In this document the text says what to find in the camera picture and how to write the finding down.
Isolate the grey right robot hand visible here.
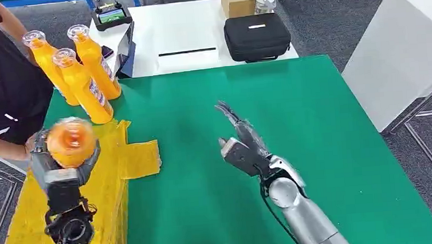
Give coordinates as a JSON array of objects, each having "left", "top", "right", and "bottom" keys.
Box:
[{"left": 214, "top": 97, "right": 273, "bottom": 163}]

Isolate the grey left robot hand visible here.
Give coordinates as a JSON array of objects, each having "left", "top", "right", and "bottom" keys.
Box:
[{"left": 28, "top": 125, "right": 104, "bottom": 190}]

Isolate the person's right hand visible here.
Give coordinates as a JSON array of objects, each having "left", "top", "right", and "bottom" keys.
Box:
[{"left": 23, "top": 133, "right": 41, "bottom": 161}]

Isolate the orange drink bottle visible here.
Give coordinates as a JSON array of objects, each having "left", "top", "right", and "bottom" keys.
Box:
[
  {"left": 51, "top": 45, "right": 115, "bottom": 128},
  {"left": 22, "top": 27, "right": 80, "bottom": 109},
  {"left": 66, "top": 21, "right": 123, "bottom": 103},
  {"left": 44, "top": 115, "right": 99, "bottom": 171}
]

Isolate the green table mat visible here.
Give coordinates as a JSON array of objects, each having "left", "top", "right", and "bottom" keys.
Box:
[{"left": 40, "top": 46, "right": 432, "bottom": 244}]

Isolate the person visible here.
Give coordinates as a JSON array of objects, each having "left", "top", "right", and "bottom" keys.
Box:
[{"left": 0, "top": 0, "right": 60, "bottom": 163}]

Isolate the yellow plastic sheet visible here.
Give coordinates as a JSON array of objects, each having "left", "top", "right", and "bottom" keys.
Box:
[{"left": 0, "top": 116, "right": 168, "bottom": 244}]

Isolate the black zipped carry case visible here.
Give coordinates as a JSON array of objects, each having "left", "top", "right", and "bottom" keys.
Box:
[{"left": 222, "top": 11, "right": 293, "bottom": 65}]

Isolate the black smartphone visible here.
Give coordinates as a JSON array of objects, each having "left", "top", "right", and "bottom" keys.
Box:
[{"left": 100, "top": 44, "right": 115, "bottom": 61}]

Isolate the black remote controller with screen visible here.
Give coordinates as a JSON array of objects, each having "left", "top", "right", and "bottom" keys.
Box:
[{"left": 91, "top": 0, "right": 134, "bottom": 33}]

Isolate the white side table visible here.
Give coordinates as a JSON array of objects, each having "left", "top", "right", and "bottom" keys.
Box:
[{"left": 336, "top": 0, "right": 432, "bottom": 204}]

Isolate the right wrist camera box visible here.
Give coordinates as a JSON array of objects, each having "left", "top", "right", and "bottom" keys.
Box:
[{"left": 219, "top": 135, "right": 272, "bottom": 179}]

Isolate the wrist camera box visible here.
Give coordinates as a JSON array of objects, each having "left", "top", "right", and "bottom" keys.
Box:
[
  {"left": 219, "top": 135, "right": 272, "bottom": 179},
  {"left": 43, "top": 167, "right": 82, "bottom": 217}
]

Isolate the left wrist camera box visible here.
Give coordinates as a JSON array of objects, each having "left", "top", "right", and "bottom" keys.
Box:
[{"left": 43, "top": 167, "right": 82, "bottom": 217}]

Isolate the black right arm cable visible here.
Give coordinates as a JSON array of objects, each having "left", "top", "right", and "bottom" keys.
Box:
[{"left": 260, "top": 183, "right": 301, "bottom": 244}]

